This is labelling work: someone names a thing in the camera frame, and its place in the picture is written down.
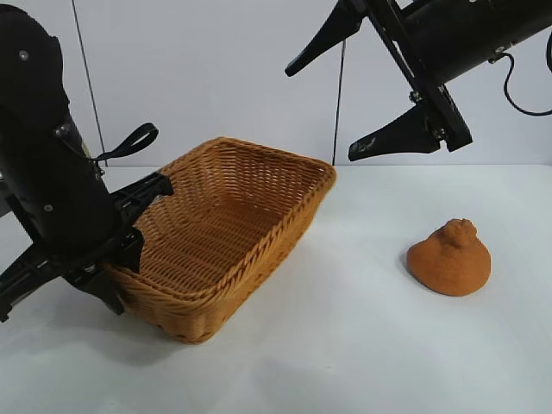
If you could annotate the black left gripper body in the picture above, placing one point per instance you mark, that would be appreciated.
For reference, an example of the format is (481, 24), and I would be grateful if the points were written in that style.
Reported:
(56, 194)

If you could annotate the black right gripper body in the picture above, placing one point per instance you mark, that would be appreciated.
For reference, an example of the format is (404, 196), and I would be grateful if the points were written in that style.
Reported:
(457, 39)

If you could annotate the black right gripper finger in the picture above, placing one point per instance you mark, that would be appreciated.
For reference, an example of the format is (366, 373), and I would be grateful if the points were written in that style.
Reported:
(336, 30)

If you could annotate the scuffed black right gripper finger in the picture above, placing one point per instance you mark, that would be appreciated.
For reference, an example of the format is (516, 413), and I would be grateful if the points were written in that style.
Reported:
(405, 136)

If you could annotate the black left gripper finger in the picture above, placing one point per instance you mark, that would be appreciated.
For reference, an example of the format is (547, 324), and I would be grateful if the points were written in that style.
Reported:
(101, 291)
(127, 252)

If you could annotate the tan woven wicker basket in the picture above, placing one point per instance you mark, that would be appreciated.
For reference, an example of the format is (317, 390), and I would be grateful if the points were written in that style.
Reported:
(224, 224)

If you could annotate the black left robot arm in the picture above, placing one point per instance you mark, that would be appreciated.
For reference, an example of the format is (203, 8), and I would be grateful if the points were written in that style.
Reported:
(26, 77)

